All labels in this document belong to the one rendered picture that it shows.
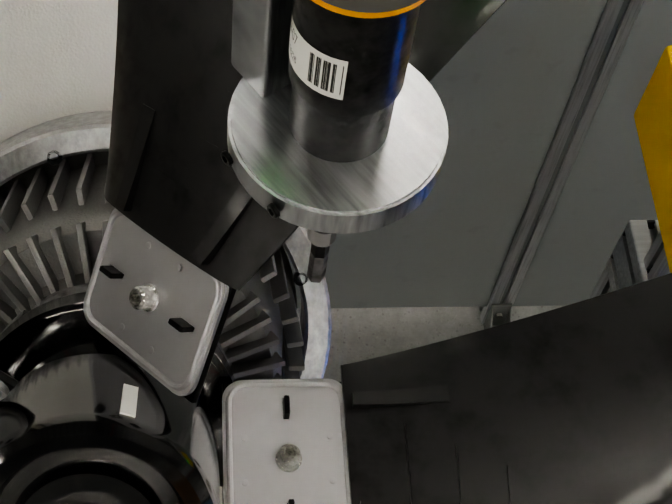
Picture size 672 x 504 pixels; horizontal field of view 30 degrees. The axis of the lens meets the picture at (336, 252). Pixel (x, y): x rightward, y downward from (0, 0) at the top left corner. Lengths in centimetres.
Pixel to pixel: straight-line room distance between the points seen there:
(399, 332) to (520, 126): 53
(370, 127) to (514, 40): 111
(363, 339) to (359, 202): 164
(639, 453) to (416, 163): 32
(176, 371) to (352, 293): 136
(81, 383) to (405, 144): 25
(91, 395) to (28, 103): 28
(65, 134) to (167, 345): 21
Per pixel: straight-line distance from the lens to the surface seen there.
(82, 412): 57
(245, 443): 65
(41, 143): 77
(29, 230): 72
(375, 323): 203
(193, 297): 58
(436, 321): 205
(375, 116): 37
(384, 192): 38
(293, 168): 39
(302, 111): 38
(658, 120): 101
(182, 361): 59
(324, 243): 45
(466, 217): 178
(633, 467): 67
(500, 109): 159
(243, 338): 72
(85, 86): 80
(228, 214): 56
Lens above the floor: 178
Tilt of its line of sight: 58 degrees down
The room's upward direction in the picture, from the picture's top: 10 degrees clockwise
